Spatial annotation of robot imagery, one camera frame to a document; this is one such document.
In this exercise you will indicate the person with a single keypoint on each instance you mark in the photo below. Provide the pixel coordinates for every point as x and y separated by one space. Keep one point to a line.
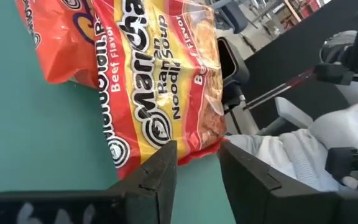
306 149

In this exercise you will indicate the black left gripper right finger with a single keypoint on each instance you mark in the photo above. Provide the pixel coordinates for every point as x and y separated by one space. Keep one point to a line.
253 199

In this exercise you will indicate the black office chair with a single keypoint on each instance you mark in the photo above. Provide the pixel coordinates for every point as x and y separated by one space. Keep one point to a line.
232 68

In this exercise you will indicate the red snack packets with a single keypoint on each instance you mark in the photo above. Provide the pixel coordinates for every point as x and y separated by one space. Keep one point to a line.
61 40

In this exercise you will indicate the green table mat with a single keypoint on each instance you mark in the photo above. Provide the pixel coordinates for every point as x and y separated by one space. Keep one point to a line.
26 140

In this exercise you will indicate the red beef ramen packet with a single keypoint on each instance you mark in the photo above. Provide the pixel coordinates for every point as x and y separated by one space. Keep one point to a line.
154 93

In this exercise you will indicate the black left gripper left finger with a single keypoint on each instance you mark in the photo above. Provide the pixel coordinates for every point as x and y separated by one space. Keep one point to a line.
157 180

